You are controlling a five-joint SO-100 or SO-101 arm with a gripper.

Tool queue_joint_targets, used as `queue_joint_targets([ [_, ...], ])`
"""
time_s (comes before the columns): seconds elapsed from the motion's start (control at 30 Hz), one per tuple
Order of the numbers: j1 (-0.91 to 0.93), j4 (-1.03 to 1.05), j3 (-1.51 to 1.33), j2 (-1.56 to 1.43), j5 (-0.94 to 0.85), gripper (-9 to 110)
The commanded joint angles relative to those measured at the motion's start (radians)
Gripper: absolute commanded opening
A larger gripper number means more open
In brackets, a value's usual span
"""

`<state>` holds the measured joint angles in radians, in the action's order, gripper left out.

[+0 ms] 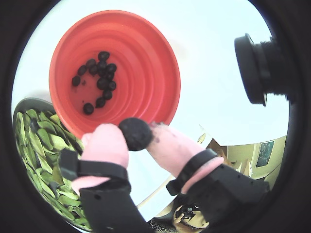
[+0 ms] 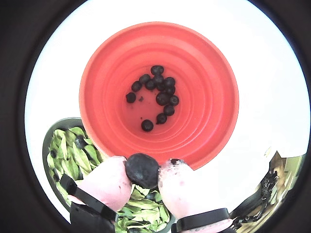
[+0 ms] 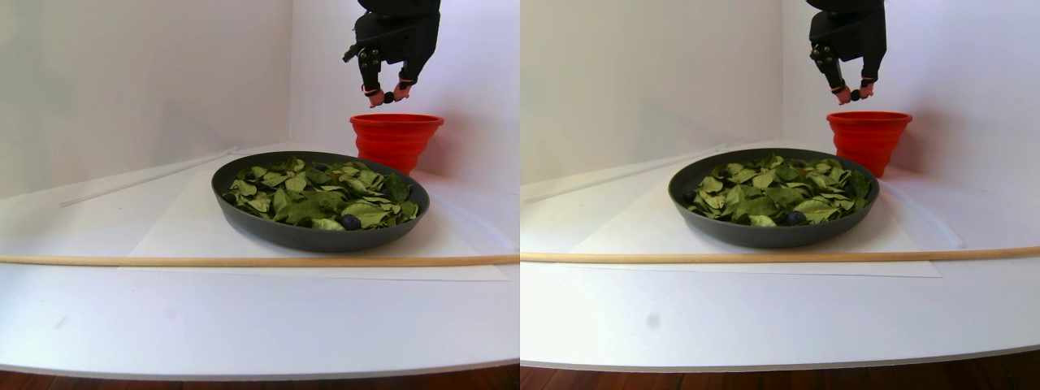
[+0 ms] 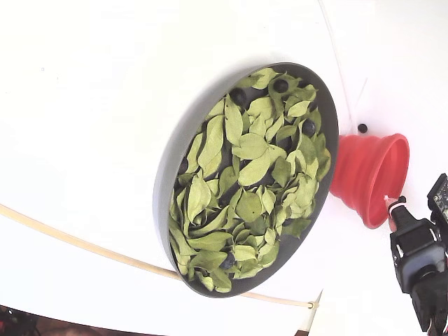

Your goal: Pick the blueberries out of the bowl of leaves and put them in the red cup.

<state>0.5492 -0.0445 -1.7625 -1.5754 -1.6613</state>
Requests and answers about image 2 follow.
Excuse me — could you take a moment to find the dark grey shallow bowl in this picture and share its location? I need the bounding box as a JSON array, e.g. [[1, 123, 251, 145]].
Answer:
[[42, 117, 177, 233]]

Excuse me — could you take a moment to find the gripper finger with pink tip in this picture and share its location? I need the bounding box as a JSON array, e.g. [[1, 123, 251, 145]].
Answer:
[[59, 156, 133, 233], [157, 159, 234, 233]]

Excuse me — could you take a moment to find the cream cabinet panel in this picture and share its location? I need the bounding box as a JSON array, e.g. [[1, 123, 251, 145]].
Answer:
[[283, 155, 306, 180]]

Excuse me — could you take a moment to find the red collapsible silicone cup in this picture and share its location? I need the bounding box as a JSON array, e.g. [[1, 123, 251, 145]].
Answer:
[[79, 21, 240, 170]]

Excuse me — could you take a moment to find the pile of green dried leaves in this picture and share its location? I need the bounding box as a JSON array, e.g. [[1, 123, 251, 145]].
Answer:
[[47, 126, 171, 233]]

